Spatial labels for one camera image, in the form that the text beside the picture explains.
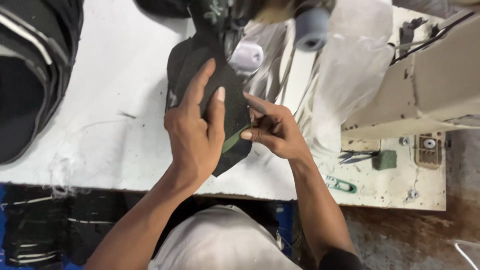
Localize person's right hand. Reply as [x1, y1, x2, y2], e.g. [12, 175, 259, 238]
[240, 92, 312, 163]

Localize person's left hand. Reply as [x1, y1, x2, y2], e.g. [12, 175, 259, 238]
[164, 58, 226, 181]

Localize green fabric strip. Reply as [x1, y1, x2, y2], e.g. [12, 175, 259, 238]
[221, 123, 257, 154]

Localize black mesh shoe piece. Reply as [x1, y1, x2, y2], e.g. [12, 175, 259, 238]
[165, 35, 254, 178]

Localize clear plastic sheet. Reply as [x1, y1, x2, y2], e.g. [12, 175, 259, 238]
[244, 0, 396, 156]

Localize white bobbin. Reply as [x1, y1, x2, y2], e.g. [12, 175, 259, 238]
[229, 40, 264, 74]

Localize metal scissors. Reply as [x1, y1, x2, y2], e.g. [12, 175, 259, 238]
[338, 150, 379, 165]

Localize green thread snips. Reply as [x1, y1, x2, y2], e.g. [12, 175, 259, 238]
[325, 175, 358, 194]

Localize grey thread spool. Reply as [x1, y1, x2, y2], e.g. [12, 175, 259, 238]
[293, 7, 331, 52]

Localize green fabric scrap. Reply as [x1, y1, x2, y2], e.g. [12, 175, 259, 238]
[372, 150, 398, 171]

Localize person's white shirt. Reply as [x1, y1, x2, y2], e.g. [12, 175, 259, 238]
[148, 204, 302, 270]

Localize black sleeve cuff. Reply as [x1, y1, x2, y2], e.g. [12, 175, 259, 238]
[318, 247, 364, 270]

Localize beige sewing machine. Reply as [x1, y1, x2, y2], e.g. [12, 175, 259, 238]
[339, 0, 480, 141]

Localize heap of black fabric pieces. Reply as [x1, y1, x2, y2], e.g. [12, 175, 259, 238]
[0, 184, 151, 269]

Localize pile of black shoe uppers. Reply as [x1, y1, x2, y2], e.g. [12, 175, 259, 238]
[0, 0, 85, 166]

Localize white cable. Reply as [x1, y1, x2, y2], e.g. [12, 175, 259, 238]
[454, 240, 480, 270]

